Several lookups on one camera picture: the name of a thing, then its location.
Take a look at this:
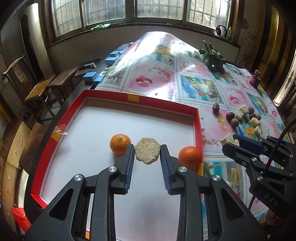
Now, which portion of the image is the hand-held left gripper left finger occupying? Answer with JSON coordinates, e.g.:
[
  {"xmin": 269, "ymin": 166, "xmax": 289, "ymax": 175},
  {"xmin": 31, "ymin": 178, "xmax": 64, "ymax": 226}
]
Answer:
[{"xmin": 24, "ymin": 144, "xmax": 135, "ymax": 241}]

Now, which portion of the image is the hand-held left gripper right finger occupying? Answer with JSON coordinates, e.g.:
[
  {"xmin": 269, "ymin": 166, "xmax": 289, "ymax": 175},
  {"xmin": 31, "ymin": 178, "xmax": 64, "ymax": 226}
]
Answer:
[{"xmin": 160, "ymin": 144, "xmax": 264, "ymax": 241}]

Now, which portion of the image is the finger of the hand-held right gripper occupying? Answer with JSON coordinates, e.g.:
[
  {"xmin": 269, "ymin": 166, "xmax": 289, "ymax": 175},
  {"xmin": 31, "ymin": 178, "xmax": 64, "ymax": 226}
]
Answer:
[
  {"xmin": 222, "ymin": 142, "xmax": 295, "ymax": 181},
  {"xmin": 233, "ymin": 134, "xmax": 296, "ymax": 160}
]

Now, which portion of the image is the round puffed rice cake slice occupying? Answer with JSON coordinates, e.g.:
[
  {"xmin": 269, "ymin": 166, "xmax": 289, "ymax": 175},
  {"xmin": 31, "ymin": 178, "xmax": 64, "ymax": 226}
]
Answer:
[{"xmin": 134, "ymin": 138, "xmax": 161, "ymax": 165}]

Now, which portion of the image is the orange tangerine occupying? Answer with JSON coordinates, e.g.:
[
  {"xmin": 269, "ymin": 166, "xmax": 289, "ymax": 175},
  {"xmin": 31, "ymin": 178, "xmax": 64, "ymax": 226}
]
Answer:
[
  {"xmin": 178, "ymin": 146, "xmax": 201, "ymax": 168},
  {"xmin": 110, "ymin": 134, "xmax": 132, "ymax": 156}
]

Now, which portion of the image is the red cardboard box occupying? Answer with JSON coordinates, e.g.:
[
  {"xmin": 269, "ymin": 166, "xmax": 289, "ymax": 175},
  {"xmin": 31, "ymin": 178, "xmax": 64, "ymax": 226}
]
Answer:
[{"xmin": 30, "ymin": 89, "xmax": 204, "ymax": 241}]

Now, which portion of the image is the dark glass bottle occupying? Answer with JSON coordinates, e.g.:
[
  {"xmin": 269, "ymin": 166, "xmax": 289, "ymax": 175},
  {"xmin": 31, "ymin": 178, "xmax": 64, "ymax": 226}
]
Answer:
[{"xmin": 250, "ymin": 70, "xmax": 262, "ymax": 88}]

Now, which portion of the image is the glass door panel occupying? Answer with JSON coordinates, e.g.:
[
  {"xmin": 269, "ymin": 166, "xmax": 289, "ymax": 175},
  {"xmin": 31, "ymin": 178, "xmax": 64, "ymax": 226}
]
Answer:
[{"xmin": 273, "ymin": 53, "xmax": 296, "ymax": 107}]

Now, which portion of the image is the black flat device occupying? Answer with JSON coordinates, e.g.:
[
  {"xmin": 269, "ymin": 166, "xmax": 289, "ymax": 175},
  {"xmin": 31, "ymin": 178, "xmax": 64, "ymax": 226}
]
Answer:
[{"xmin": 79, "ymin": 61, "xmax": 100, "ymax": 71}]

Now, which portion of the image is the small wooden stool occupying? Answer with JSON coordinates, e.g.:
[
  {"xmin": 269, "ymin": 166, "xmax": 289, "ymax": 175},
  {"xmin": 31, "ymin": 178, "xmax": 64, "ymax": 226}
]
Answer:
[{"xmin": 47, "ymin": 67, "xmax": 79, "ymax": 105}]

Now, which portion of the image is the wooden armchair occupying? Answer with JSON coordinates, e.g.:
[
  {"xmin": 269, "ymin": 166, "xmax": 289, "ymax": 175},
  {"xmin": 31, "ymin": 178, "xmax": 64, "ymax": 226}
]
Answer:
[{"xmin": 2, "ymin": 55, "xmax": 56, "ymax": 123}]

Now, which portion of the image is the red and white bag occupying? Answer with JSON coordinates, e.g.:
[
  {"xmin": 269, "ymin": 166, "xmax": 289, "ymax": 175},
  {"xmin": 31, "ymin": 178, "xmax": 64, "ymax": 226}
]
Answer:
[{"xmin": 214, "ymin": 25, "xmax": 228, "ymax": 37}]

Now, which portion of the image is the red plastic bag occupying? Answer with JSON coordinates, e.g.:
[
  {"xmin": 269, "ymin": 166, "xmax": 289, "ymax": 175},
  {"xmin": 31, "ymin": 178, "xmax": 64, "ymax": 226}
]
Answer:
[{"xmin": 10, "ymin": 207, "xmax": 31, "ymax": 232}]

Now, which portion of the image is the barred window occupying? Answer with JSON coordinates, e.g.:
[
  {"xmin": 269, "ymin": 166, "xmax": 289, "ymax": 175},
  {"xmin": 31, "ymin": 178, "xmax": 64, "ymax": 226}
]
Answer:
[{"xmin": 45, "ymin": 0, "xmax": 241, "ymax": 47}]

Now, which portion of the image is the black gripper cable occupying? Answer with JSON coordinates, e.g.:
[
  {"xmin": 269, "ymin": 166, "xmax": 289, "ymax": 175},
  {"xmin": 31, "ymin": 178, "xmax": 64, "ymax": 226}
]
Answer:
[{"xmin": 261, "ymin": 116, "xmax": 296, "ymax": 176}]

